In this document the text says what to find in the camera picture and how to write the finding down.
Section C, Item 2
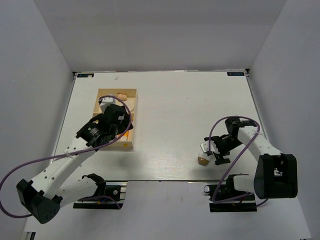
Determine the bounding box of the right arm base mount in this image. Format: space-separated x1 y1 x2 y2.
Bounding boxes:
203 174 257 213

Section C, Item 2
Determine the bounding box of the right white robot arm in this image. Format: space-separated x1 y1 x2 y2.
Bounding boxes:
207 116 298 201

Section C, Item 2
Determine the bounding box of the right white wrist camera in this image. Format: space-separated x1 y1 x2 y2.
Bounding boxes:
200 141 217 156

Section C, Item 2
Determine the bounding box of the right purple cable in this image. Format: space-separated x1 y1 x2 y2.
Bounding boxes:
208 115 268 207

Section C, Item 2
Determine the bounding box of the beige sponge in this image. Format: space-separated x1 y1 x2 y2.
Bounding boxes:
117 93 128 102

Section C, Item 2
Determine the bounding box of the orange sunscreen tube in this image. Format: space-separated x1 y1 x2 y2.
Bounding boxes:
120 131 129 142

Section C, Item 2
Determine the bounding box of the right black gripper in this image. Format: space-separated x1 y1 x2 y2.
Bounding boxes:
212 135 243 166

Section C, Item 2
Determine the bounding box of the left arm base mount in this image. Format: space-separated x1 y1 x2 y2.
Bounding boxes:
73 173 127 210

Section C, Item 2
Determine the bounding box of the wooden compartment box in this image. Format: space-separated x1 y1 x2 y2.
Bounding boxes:
91 87 140 151

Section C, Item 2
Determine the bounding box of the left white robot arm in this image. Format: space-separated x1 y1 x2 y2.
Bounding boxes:
16 104 133 224

